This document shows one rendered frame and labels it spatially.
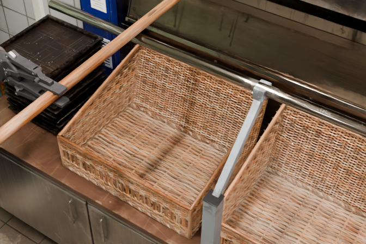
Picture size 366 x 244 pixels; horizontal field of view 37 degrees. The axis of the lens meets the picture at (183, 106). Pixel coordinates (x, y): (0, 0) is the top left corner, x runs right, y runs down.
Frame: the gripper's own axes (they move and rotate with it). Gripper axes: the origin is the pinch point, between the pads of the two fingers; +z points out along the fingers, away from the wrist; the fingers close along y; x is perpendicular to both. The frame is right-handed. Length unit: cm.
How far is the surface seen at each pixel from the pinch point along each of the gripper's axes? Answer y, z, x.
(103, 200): 61, -4, -15
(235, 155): 15.6, 40.4, -19.8
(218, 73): 2.5, 27.7, -31.3
